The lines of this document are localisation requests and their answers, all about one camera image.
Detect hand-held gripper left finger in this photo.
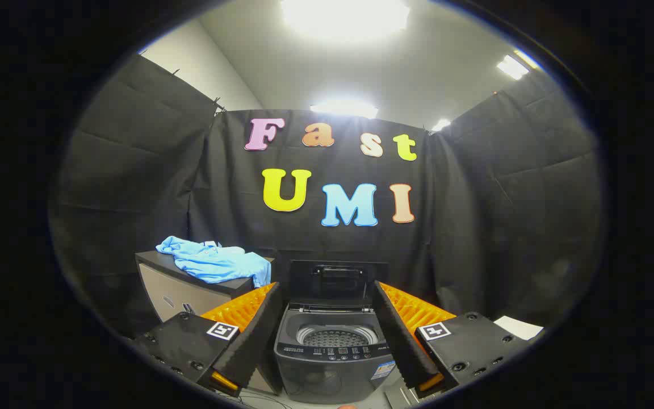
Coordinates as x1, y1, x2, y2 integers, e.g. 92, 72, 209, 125
134, 282, 282, 398

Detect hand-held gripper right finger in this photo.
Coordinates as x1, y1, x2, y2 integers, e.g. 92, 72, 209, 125
374, 281, 532, 399

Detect dark washing machine lid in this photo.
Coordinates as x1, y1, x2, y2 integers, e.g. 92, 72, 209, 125
287, 260, 390, 310

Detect grey washing machine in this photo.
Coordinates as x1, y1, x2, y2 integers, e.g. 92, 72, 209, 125
273, 303, 399, 405

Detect light blue polo shirt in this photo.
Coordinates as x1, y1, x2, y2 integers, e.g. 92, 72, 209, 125
156, 236, 272, 288

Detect grey cabinet with dark top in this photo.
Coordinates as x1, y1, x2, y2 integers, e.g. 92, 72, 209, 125
135, 251, 282, 395

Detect white paper sheet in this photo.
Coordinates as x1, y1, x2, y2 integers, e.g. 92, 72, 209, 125
493, 316, 544, 341

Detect oval ceiling light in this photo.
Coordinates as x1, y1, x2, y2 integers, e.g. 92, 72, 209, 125
310, 101, 379, 119

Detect rectangular ceiling light panel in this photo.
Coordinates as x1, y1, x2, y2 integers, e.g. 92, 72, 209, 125
496, 50, 540, 80

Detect large round ceiling light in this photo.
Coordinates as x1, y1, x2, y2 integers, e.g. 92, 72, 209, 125
280, 0, 411, 40

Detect thin black floor cable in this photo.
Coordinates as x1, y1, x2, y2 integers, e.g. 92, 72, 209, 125
230, 389, 282, 407

